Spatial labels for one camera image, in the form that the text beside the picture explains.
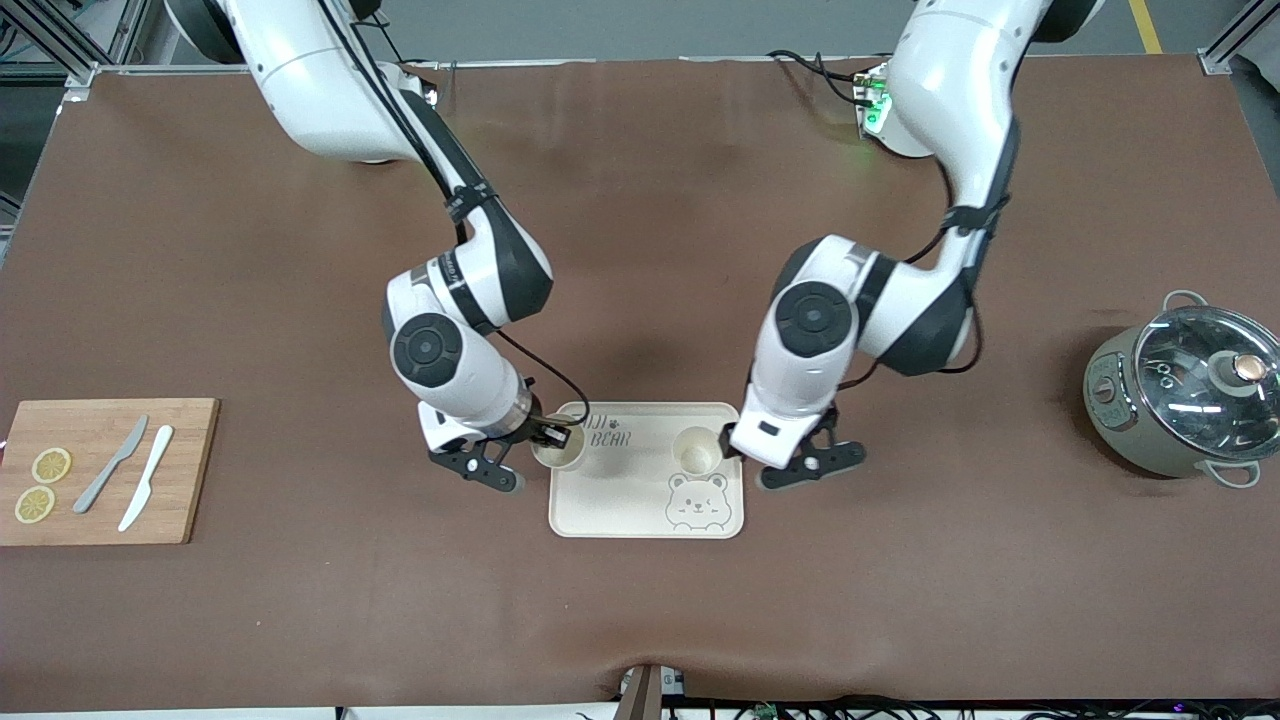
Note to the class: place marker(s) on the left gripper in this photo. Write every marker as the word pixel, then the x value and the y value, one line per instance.
pixel 725 442

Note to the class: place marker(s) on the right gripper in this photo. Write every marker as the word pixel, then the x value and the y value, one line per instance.
pixel 541 428

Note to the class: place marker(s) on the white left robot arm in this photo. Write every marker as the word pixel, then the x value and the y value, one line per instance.
pixel 950 90

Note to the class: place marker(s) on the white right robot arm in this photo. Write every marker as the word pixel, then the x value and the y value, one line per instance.
pixel 330 90

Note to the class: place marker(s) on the cream tray with bear print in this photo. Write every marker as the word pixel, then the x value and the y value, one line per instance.
pixel 630 500

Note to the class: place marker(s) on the metal table edge clamp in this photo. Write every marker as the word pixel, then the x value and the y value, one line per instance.
pixel 645 692

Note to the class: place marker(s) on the wooden cutting board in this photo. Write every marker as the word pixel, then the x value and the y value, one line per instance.
pixel 190 470

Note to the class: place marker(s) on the grey cooking pot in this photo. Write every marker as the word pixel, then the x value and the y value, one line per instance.
pixel 1125 420

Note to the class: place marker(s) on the white plastic knife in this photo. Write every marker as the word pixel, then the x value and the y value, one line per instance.
pixel 148 475

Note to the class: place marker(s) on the grey plastic knife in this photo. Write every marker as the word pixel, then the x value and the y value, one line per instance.
pixel 110 467

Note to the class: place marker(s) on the glass pot lid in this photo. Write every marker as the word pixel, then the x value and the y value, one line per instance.
pixel 1190 390

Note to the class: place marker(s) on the lemon slice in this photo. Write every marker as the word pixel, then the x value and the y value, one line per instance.
pixel 34 504
pixel 51 465

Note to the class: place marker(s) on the aluminium frame profile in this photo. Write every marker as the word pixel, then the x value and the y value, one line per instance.
pixel 60 40

